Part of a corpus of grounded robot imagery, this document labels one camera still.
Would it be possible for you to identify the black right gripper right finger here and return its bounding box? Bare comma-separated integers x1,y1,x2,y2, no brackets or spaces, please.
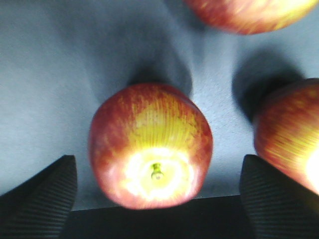
239,154,319,239

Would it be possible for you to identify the red yellow apple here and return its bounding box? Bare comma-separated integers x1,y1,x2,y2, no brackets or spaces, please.
88,83,213,210
253,78,319,194
185,0,319,35

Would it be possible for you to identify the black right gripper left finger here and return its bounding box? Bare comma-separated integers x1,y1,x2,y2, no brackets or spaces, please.
0,155,77,239

